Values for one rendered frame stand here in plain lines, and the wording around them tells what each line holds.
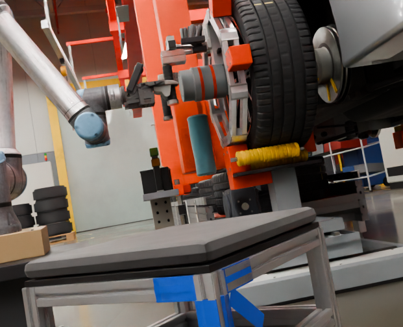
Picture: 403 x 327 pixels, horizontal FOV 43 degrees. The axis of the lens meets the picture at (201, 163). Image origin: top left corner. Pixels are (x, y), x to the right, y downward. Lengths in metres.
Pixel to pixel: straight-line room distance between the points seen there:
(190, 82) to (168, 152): 2.42
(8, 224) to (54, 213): 8.54
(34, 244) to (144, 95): 0.66
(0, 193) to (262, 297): 0.90
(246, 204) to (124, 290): 1.64
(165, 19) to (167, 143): 1.97
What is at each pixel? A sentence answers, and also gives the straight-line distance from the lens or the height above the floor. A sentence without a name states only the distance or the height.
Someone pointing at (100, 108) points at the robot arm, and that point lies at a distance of 1.88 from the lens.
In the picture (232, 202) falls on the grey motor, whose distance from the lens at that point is 2.30.
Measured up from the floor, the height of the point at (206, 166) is 0.51.
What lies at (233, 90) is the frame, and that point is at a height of 0.75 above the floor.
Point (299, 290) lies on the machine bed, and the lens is 1.74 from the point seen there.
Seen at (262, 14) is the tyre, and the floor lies 1.00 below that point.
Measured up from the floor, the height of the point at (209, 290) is 0.28.
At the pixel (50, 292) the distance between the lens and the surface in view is 0.80.
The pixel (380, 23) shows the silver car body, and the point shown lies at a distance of 1.59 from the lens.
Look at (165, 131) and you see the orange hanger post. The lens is 4.45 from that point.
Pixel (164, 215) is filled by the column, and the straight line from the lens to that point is 2.60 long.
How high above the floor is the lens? 0.39
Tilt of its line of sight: 4 degrees up
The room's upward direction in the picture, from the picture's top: 10 degrees counter-clockwise
